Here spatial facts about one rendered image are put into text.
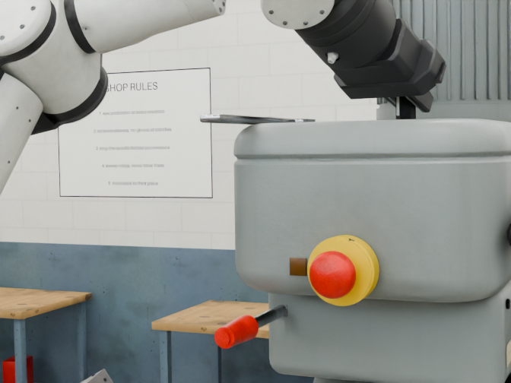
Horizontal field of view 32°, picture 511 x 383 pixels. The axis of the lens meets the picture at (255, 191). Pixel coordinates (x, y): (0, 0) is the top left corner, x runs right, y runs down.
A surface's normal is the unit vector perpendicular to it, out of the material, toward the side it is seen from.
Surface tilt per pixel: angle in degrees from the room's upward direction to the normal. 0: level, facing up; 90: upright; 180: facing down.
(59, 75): 124
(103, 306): 90
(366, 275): 90
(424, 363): 90
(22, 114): 98
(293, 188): 90
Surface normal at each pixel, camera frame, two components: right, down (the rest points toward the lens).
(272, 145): -0.48, -0.11
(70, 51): 0.88, 0.16
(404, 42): 0.76, 0.02
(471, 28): 0.04, 0.05
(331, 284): -0.36, 0.13
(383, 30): 0.66, 0.24
